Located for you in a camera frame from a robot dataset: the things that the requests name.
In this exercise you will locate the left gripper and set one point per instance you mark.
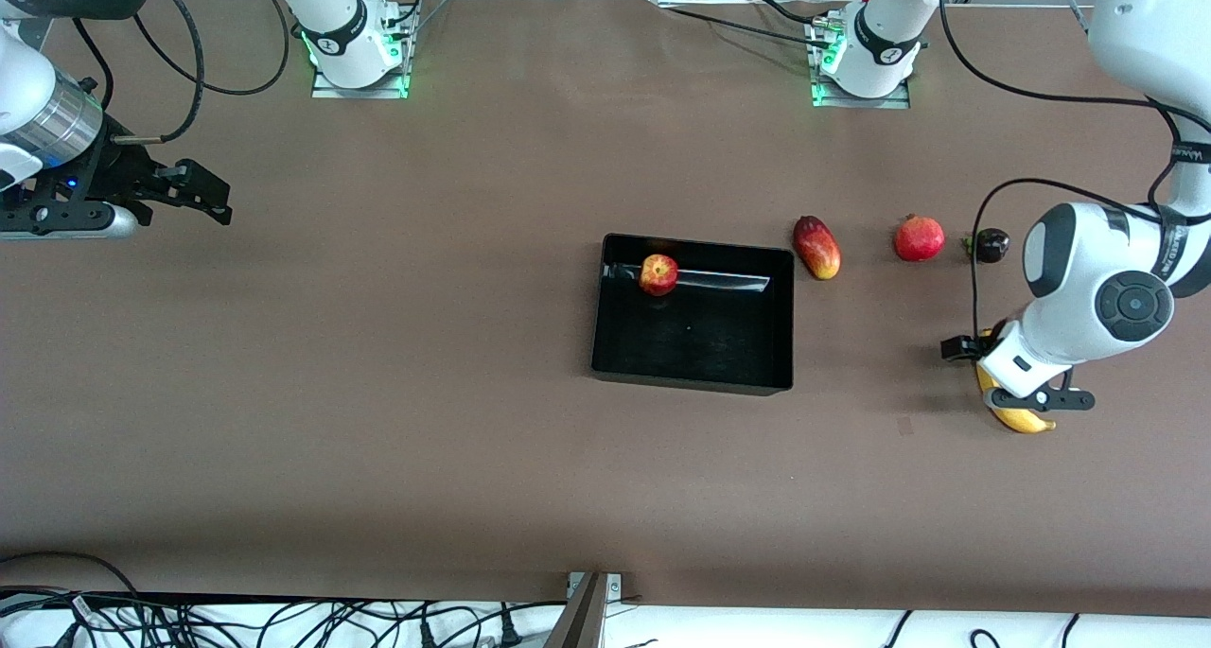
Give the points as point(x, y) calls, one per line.
point(957, 348)

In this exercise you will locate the red pomegranate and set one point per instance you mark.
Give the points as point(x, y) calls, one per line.
point(920, 239)

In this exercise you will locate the red apple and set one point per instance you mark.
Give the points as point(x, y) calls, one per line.
point(658, 274)

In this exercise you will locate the red yellow mango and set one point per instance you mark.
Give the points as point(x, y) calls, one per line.
point(816, 248)

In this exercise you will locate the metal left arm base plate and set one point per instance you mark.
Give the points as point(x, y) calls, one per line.
point(889, 102)

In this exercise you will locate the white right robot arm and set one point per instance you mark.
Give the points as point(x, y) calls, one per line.
point(336, 14)

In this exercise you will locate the yellow banana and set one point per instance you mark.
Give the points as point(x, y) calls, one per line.
point(1026, 423)

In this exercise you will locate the dark purple mangosteen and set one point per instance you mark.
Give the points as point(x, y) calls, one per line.
point(990, 246)

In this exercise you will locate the black plastic box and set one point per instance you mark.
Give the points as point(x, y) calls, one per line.
point(700, 341)

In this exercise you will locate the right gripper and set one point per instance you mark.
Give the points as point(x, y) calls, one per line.
point(121, 177)

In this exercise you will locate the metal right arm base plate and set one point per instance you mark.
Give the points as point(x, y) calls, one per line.
point(378, 91)

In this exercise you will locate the grey metal bracket beam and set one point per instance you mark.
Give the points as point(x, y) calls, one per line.
point(587, 620)

